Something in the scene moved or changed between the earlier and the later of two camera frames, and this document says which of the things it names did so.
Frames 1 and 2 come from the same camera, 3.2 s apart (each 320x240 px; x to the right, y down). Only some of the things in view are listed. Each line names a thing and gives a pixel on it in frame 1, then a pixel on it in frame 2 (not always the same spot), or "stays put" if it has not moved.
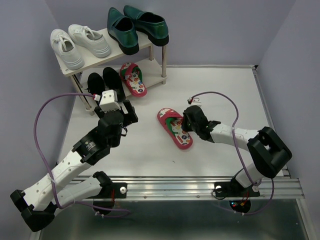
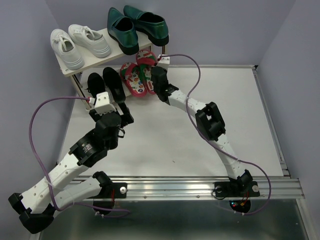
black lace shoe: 112,81 stays put
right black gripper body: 187,125 -> 155,88
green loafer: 154,26 stays put
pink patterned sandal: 132,75 stays put
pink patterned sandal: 173,121 -> 147,59
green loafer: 121,29 stays put
